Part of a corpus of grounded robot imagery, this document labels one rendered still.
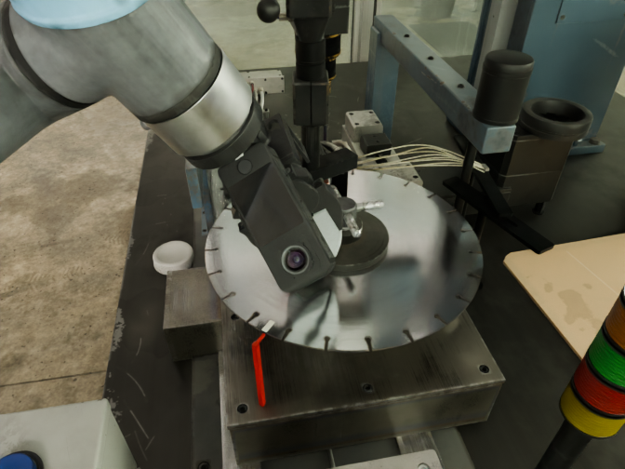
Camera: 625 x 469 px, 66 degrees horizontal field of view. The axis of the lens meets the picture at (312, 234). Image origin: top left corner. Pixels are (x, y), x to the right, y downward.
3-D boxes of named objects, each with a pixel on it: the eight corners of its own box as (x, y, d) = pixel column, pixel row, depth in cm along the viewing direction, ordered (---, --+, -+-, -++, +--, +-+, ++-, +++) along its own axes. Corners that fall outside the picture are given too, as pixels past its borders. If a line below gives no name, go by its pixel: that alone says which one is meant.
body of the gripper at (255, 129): (310, 149, 49) (245, 59, 39) (334, 211, 43) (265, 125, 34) (246, 185, 50) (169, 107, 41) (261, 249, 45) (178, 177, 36)
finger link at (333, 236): (344, 211, 55) (308, 164, 48) (360, 252, 51) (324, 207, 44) (320, 223, 55) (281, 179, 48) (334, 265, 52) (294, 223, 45)
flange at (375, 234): (300, 274, 54) (300, 258, 53) (293, 215, 63) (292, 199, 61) (398, 267, 55) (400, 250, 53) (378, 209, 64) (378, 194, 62)
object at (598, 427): (632, 434, 38) (649, 412, 36) (580, 444, 37) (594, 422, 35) (596, 384, 41) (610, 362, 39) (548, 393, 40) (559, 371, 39)
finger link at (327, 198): (351, 212, 48) (312, 160, 41) (355, 223, 47) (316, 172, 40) (310, 234, 49) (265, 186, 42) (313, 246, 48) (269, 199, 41)
